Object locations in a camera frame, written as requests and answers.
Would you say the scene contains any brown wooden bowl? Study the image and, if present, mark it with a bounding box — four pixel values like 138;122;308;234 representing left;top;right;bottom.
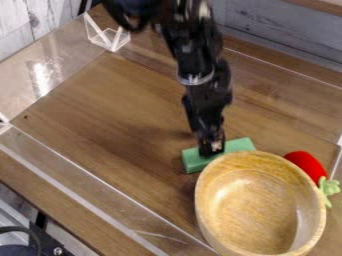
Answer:
195;151;326;256

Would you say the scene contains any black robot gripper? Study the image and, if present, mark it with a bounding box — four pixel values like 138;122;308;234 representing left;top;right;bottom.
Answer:
182;59;233;157

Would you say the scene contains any clear acrylic front barrier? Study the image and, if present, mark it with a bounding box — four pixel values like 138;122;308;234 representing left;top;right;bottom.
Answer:
0;123;215;256

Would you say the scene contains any green foam block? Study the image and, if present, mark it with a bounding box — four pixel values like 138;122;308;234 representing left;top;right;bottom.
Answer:
182;137;256;174

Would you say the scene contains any red plush strawberry toy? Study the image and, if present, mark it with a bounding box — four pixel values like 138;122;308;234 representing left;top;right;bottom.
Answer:
284;151;341;208

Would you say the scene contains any black equipment base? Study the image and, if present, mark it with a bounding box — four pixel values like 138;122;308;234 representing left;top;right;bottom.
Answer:
0;226;75;256

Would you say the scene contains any clear acrylic corner bracket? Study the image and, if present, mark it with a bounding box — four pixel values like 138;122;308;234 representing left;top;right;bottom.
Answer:
83;13;131;52

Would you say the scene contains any black cable loop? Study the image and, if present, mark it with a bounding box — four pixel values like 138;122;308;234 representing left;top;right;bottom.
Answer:
99;0;155;34

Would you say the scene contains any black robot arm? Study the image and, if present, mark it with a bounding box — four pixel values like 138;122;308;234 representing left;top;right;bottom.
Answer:
103;0;233;157

